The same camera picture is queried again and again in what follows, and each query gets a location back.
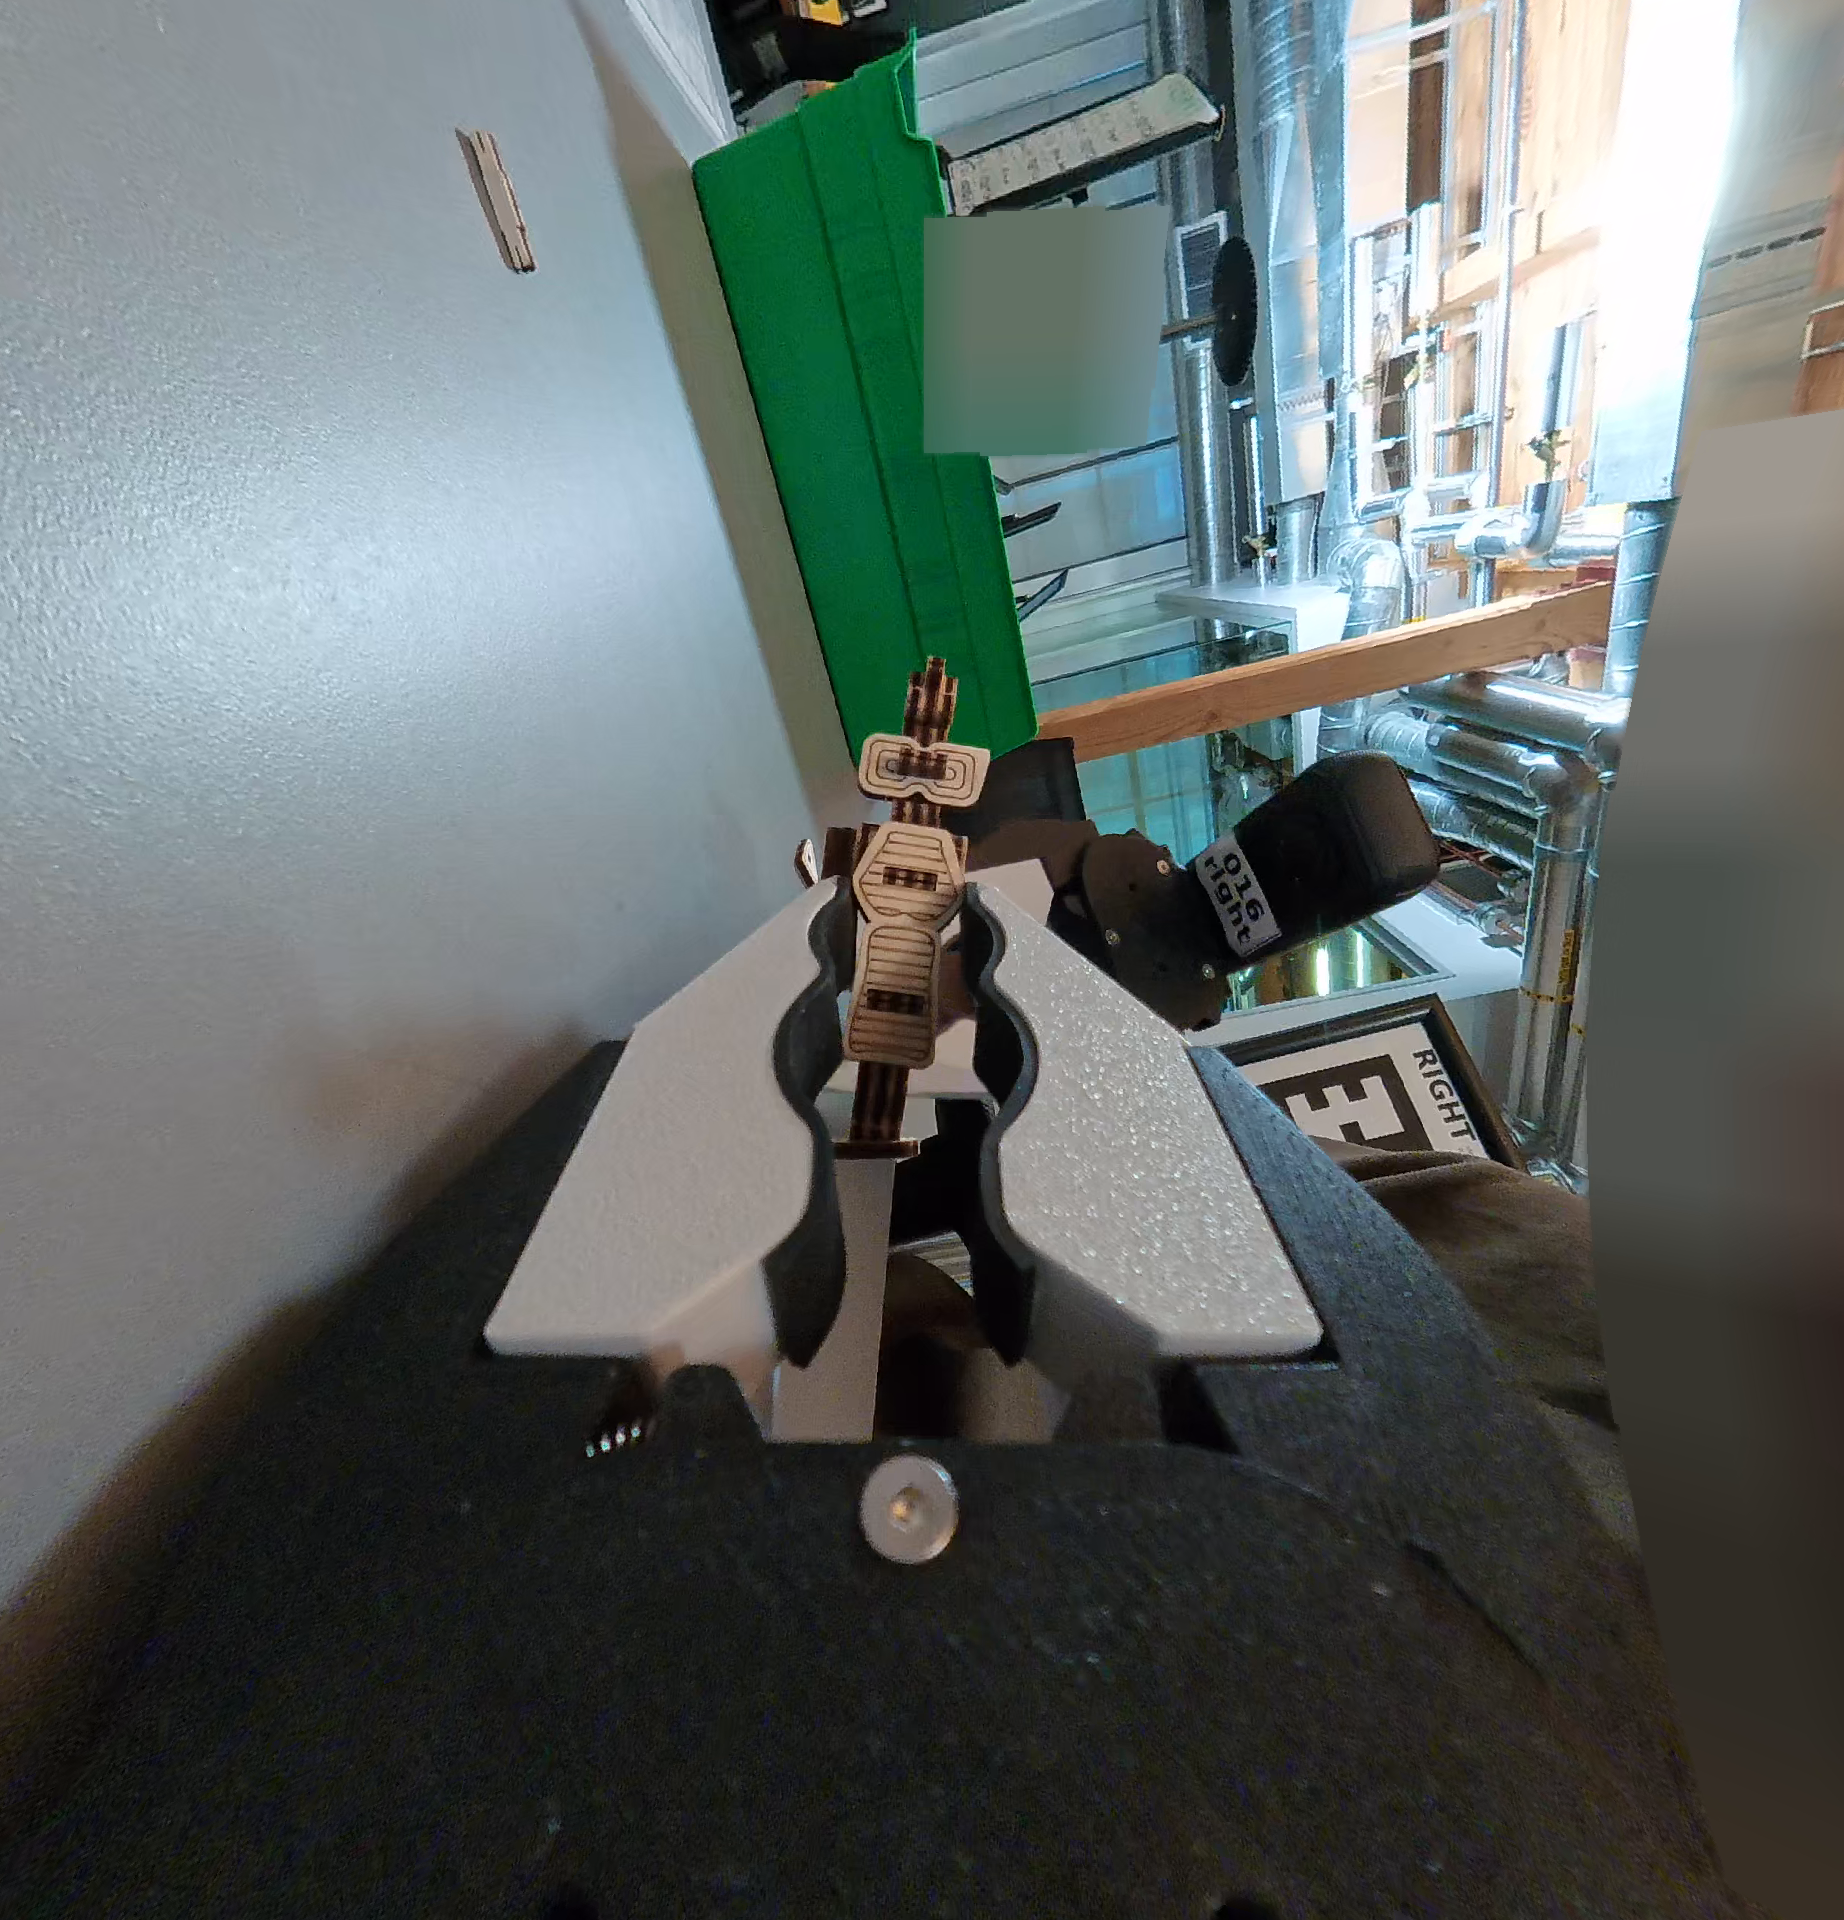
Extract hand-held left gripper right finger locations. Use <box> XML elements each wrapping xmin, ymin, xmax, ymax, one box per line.
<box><xmin>971</xmin><ymin>883</ymin><xmax>1325</xmax><ymax>1429</ymax></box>

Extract silver vertical ventilation duct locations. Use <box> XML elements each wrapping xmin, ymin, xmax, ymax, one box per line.
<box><xmin>1238</xmin><ymin>0</ymin><xmax>1341</xmax><ymax>496</ymax></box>

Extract wooden railing beam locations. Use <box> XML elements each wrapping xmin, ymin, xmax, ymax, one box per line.
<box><xmin>1033</xmin><ymin>583</ymin><xmax>1614</xmax><ymax>765</ymax></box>

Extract flat wooden model pieces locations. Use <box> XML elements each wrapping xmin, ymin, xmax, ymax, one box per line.
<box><xmin>454</xmin><ymin>126</ymin><xmax>539</xmax><ymax>279</ymax></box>

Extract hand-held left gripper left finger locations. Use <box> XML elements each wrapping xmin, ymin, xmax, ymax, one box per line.
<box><xmin>485</xmin><ymin>883</ymin><xmax>855</xmax><ymax>1444</ymax></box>

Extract black round disc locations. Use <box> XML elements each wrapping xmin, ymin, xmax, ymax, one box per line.
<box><xmin>1207</xmin><ymin>231</ymin><xmax>1263</xmax><ymax>386</ymax></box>

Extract white table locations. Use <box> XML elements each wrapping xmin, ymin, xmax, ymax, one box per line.
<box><xmin>1155</xmin><ymin>583</ymin><xmax>1344</xmax><ymax>662</ymax></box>

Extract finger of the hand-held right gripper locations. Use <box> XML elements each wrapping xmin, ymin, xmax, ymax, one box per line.
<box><xmin>971</xmin><ymin>855</ymin><xmax>1077</xmax><ymax>929</ymax></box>

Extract white keyboard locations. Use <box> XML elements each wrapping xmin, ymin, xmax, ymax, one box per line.
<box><xmin>943</xmin><ymin>66</ymin><xmax>1225</xmax><ymax>215</ymax></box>

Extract green plastic bin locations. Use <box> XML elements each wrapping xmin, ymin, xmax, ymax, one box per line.
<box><xmin>691</xmin><ymin>29</ymin><xmax>1040</xmax><ymax>752</ymax></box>

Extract wooden laser-cut model figure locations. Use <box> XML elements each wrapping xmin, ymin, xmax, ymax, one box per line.
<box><xmin>820</xmin><ymin>655</ymin><xmax>993</xmax><ymax>1161</ymax></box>

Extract silver horizontal metal pipes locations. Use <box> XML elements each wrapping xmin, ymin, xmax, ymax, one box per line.
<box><xmin>1320</xmin><ymin>675</ymin><xmax>1631</xmax><ymax>856</ymax></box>

